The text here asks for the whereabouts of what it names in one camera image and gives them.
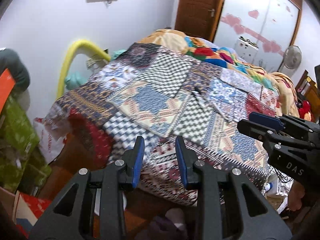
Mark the red patterned box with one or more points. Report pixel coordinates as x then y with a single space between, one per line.
35 205

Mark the colourful yellow quilt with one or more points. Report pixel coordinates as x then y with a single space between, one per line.
172 40

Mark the small white cabinet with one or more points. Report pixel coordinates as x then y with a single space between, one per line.
246 52

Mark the brown wooden door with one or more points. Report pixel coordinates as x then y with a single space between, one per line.
197 5

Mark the red plush toy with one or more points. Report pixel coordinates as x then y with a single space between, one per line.
305 110

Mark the brown wooden headboard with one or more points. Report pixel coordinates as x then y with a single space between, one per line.
310 92

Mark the frosted sliding wardrobe door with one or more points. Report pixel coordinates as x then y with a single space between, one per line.
240 2
282 26

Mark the patchwork patterned blanket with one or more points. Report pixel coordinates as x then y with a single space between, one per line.
150 92

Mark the person's right hand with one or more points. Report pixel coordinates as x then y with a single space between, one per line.
296 196

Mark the group of pink heart stickers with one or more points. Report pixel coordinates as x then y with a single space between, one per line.
254 13

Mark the yellow foam tube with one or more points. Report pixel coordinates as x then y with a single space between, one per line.
72 48

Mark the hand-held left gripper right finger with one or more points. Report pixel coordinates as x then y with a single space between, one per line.
181 166

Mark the white red printed plastic bag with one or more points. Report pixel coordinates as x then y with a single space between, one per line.
47 140

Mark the orange box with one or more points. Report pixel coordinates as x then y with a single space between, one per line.
7 87

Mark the teal plush toy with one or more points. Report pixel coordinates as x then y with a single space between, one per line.
75 79

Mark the brown cardboard box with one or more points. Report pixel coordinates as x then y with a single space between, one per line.
10 201

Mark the standing fan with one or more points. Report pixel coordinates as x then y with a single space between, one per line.
292 57

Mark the green patterned box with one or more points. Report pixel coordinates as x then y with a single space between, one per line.
17 130

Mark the person's dark purple pants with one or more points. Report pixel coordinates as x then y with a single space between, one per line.
162 230

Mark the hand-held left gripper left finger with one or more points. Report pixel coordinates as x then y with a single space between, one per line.
138 163

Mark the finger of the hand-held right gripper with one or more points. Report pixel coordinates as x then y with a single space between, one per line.
265 120
252 128

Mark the dark grey cushion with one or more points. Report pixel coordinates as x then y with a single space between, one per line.
17 65

